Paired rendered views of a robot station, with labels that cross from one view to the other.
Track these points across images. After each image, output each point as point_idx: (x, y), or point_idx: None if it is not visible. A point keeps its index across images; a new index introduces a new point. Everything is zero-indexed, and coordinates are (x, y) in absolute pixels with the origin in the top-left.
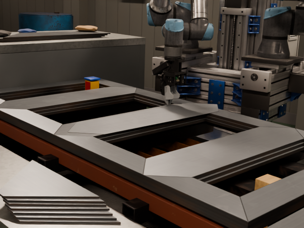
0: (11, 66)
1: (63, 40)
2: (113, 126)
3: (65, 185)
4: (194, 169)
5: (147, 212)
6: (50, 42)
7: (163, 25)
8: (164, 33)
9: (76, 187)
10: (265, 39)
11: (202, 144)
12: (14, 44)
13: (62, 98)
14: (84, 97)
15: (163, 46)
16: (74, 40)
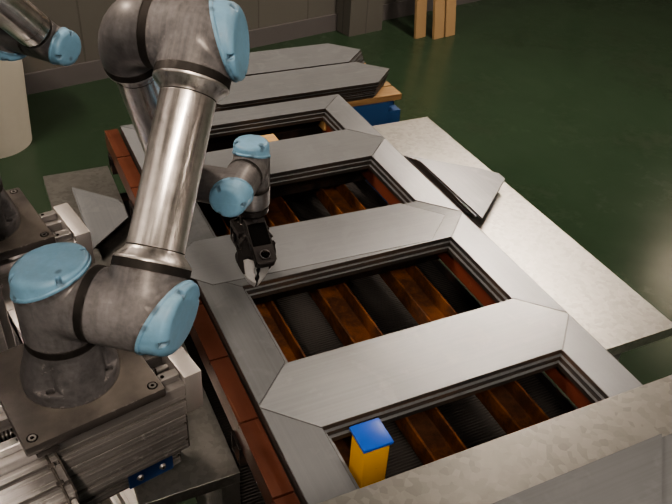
0: None
1: (465, 474)
2: (384, 218)
3: (446, 176)
4: (336, 136)
5: None
6: (508, 440)
7: (249, 184)
8: (266, 173)
9: (437, 172)
10: (2, 189)
11: (299, 165)
12: (607, 398)
13: (451, 345)
14: (404, 349)
15: (135, 387)
16: (422, 501)
